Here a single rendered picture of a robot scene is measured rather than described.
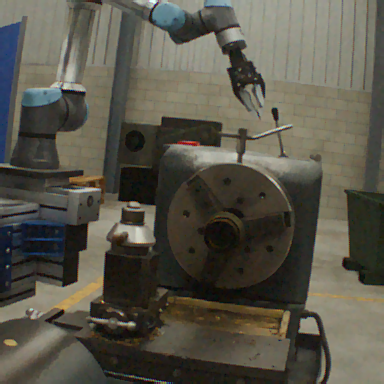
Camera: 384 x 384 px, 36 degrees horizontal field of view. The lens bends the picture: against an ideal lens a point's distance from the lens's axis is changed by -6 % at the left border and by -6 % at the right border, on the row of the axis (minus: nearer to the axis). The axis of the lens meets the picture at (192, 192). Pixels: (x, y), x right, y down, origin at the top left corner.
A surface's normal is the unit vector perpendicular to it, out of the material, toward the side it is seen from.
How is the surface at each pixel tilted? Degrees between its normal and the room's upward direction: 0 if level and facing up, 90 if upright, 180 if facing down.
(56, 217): 90
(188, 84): 90
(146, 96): 90
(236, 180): 90
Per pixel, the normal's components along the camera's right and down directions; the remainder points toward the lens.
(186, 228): -0.20, 0.07
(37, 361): 0.48, -0.86
